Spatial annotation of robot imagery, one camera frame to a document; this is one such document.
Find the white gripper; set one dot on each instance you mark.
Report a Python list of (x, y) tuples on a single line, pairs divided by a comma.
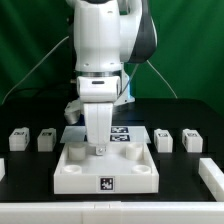
[(98, 120)]

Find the white square table top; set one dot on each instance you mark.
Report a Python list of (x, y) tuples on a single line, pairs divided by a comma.
[(125, 168)]

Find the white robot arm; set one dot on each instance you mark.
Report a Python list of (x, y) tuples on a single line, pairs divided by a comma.
[(107, 34)]

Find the white sheet with tags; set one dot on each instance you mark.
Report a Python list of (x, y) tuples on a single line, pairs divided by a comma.
[(118, 134)]

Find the white left fence block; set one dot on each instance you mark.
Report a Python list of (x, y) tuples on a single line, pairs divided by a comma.
[(2, 168)]

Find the white fence block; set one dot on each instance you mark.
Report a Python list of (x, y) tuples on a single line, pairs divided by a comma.
[(213, 178), (2, 168)]

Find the white right fence block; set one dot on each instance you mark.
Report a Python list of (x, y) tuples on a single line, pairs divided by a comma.
[(213, 178)]

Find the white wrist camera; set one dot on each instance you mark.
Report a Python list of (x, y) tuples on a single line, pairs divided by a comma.
[(98, 89)]

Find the white front fence wall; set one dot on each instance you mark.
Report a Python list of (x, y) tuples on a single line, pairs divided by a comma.
[(113, 213)]

